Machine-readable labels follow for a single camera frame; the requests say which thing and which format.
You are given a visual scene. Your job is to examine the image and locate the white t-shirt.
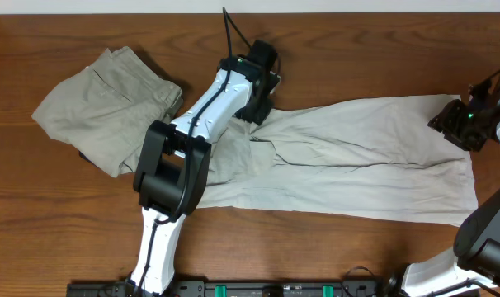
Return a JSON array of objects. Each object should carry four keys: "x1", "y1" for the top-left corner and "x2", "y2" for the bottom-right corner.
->
[{"x1": 200, "y1": 95, "x2": 478, "y2": 226}]

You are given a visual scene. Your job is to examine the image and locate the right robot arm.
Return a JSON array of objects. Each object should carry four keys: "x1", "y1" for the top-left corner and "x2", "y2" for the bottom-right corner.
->
[{"x1": 376, "y1": 70, "x2": 500, "y2": 296}]

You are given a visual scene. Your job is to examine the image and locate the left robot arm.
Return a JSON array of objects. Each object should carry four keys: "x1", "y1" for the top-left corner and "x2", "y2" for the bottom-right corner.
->
[{"x1": 127, "y1": 40, "x2": 281, "y2": 296}]

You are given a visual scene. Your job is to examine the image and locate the folded khaki shorts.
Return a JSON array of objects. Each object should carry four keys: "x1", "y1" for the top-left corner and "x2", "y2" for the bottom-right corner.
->
[{"x1": 32, "y1": 47, "x2": 183, "y2": 177}]

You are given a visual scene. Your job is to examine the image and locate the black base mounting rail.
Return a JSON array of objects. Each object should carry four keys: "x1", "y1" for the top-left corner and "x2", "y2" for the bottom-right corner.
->
[{"x1": 66, "y1": 280, "x2": 379, "y2": 297}]

